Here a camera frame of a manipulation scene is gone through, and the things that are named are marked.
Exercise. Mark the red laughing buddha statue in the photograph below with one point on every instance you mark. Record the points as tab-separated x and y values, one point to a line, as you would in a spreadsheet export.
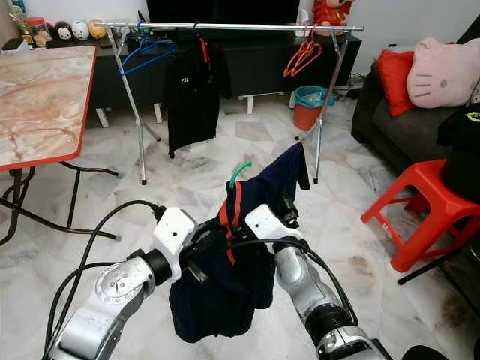
331	10

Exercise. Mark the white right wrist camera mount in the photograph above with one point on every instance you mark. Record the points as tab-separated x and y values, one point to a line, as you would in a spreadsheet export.
266	225

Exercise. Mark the white round toy figure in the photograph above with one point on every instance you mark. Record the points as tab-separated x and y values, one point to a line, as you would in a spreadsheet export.
80	30

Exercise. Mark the black round basket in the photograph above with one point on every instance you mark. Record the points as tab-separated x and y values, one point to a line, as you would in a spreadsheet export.
461	184

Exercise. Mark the yellow round toy figure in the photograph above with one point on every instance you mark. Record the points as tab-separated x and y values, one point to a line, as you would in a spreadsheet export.
97	29

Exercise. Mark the black FSL polo shirt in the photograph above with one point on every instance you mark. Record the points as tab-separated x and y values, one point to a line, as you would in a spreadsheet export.
191	97

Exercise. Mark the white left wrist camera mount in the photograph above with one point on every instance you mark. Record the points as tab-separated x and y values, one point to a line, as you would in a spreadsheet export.
174	236

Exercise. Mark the black shirt green print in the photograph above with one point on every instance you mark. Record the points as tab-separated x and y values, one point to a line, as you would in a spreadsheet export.
461	127

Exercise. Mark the navy polo shirt red collar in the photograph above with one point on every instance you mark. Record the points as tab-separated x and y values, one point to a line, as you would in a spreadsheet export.
217	300

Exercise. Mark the green plastic hanger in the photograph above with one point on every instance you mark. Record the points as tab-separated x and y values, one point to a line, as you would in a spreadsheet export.
238	169

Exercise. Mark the blue plastic hanger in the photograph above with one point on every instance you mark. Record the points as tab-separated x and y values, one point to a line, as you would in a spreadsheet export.
142	49

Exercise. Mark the marble folding table red edge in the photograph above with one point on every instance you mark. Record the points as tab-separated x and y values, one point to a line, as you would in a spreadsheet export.
45	105

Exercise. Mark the red plastic stool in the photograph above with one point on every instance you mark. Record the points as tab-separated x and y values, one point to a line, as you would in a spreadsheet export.
420	187

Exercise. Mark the red lidded jar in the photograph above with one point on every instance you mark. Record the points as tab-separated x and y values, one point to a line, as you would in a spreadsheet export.
37	32

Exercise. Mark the black flat television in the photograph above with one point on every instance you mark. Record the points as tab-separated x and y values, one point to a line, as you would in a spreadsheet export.
217	10

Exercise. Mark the red cushion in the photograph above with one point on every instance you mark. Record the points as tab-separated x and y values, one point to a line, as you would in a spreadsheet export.
395	84

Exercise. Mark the orange bin with teal bag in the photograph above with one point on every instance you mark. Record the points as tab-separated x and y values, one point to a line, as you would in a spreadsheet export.
307	117

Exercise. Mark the black TV cabinet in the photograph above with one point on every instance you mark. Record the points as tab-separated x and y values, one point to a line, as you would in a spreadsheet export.
255	67

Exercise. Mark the pink cat face cushion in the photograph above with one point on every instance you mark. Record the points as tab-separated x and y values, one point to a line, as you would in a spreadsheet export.
442	71

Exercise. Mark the red plastic hanger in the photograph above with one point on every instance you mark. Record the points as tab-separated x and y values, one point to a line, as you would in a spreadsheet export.
307	51
298	60

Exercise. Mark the white pink tissue box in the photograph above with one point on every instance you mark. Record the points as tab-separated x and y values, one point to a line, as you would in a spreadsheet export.
303	24

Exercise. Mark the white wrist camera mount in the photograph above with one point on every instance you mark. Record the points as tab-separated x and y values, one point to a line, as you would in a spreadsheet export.
174	236
266	225

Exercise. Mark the black folding chair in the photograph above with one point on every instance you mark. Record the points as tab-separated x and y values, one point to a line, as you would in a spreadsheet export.
465	289

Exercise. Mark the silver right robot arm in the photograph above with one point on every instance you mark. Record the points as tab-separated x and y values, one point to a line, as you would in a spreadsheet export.
300	285

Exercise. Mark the silver metal clothes rack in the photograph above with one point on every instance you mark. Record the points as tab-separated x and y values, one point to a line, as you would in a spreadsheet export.
232	27

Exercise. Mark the dark brown fabric sofa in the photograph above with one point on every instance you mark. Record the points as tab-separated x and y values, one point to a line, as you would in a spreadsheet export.
397	139

